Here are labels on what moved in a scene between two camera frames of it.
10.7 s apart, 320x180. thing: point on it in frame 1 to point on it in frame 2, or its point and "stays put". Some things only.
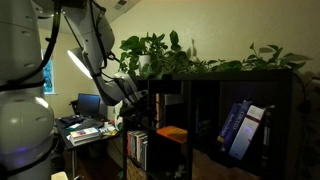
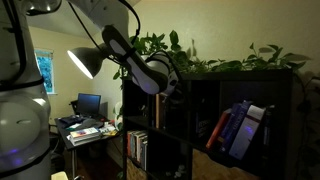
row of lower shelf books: [137, 147] stays put
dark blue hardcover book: [231, 126] stays put
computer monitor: [88, 105] stays put
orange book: [173, 133] to [219, 127]
